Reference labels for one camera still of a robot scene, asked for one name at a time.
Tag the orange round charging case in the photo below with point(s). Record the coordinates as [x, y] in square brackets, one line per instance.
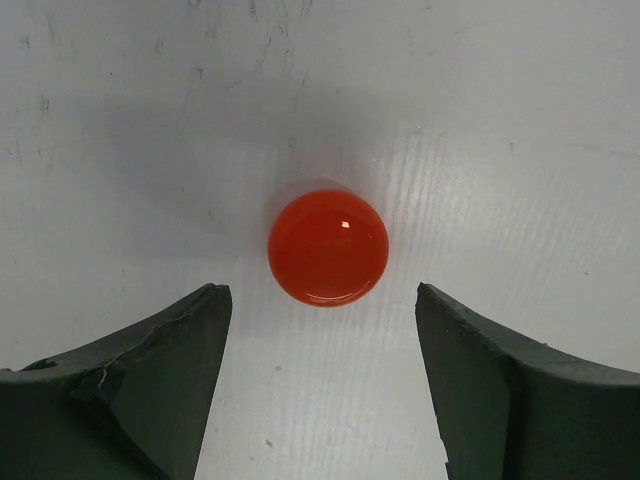
[328, 248]

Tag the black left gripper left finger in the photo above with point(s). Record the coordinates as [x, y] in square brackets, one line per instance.
[131, 405]

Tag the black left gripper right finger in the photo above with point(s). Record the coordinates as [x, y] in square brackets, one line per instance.
[510, 407]

